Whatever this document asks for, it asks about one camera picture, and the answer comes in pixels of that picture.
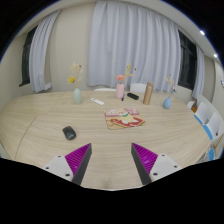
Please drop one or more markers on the white right curtain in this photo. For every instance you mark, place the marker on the white right curtain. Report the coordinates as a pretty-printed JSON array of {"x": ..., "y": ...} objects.
[{"x": 200, "y": 73}]

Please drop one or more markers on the right dark window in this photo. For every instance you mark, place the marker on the right dark window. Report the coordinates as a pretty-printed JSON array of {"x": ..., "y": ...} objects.
[{"x": 188, "y": 66}]

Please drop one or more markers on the blue vase with flowers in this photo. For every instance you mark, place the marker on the blue vase with flowers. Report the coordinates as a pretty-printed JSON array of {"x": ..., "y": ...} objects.
[{"x": 167, "y": 102}]

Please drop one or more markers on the white chair far right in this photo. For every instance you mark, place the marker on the white chair far right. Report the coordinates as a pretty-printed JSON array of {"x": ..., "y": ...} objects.
[{"x": 190, "y": 104}]

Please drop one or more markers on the white remote control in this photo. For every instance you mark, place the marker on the white remote control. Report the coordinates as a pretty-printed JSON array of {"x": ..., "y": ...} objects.
[{"x": 97, "y": 101}]

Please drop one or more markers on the white blue chair middle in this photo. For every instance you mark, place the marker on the white blue chair middle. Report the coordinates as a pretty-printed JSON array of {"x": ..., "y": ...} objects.
[{"x": 202, "y": 113}]

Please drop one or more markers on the black case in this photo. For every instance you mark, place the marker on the black case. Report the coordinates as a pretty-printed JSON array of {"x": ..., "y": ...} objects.
[{"x": 133, "y": 96}]

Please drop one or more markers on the large white centre curtain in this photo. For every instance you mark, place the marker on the large white centre curtain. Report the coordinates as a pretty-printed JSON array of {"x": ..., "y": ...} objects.
[{"x": 127, "y": 37}]

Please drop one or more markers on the copper thermos bottle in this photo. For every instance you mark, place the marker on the copper thermos bottle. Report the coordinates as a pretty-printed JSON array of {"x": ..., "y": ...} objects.
[{"x": 148, "y": 93}]

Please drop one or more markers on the pink vase with flowers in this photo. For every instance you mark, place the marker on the pink vase with flowers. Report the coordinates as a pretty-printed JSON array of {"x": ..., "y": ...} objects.
[{"x": 121, "y": 78}]

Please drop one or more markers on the white blue chair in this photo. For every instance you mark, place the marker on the white blue chair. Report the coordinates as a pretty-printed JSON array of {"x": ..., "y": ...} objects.
[
  {"x": 202, "y": 113},
  {"x": 213, "y": 125}
]

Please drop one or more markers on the left dark window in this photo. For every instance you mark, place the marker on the left dark window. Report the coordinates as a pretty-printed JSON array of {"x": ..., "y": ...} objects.
[{"x": 25, "y": 57}]

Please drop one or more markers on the white left curtain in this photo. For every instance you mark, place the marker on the white left curtain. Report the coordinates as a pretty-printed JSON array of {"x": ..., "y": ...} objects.
[{"x": 38, "y": 52}]

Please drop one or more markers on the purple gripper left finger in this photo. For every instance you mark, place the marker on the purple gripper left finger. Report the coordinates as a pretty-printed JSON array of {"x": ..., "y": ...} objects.
[{"x": 71, "y": 167}]

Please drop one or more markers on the dark window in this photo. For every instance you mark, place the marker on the dark window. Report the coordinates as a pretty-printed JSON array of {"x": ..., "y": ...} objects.
[
  {"x": 188, "y": 66},
  {"x": 25, "y": 57}
]

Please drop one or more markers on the green vase with flowers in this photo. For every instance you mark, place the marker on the green vase with flowers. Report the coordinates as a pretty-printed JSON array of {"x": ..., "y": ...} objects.
[{"x": 75, "y": 78}]

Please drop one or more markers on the white chair behind table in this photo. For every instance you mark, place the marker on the white chair behind table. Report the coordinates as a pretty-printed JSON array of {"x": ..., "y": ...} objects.
[{"x": 137, "y": 87}]

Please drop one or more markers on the white chair far side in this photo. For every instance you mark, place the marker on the white chair far side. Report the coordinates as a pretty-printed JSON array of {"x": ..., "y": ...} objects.
[{"x": 105, "y": 89}]

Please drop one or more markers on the white blue chair near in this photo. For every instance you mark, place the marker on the white blue chair near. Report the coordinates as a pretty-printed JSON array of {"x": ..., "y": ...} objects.
[{"x": 213, "y": 125}]

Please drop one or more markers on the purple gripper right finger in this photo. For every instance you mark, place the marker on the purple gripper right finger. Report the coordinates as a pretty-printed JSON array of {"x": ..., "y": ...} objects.
[{"x": 152, "y": 166}]

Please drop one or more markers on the black computer mouse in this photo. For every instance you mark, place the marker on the black computer mouse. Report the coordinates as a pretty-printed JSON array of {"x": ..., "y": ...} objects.
[{"x": 69, "y": 133}]

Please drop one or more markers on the colourful printed mouse pad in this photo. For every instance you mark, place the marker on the colourful printed mouse pad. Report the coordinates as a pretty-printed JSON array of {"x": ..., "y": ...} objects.
[{"x": 123, "y": 118}]

